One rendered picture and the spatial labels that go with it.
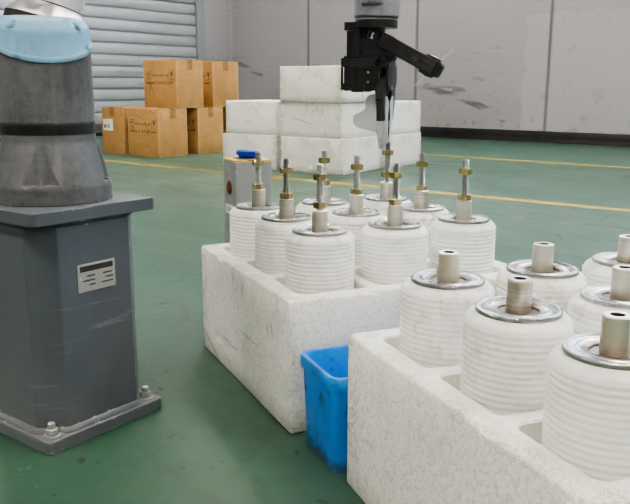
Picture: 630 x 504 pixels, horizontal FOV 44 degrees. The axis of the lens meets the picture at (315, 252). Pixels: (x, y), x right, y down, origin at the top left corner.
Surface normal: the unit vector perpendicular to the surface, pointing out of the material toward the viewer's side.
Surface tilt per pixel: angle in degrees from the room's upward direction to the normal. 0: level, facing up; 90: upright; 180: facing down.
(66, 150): 73
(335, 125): 90
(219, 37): 90
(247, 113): 90
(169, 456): 0
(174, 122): 90
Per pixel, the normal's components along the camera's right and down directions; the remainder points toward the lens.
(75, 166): 0.69, -0.15
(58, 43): 0.60, 0.13
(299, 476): 0.00, -0.98
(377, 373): -0.93, 0.07
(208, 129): 0.80, 0.13
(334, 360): 0.39, 0.16
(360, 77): -0.31, 0.20
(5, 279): -0.60, 0.17
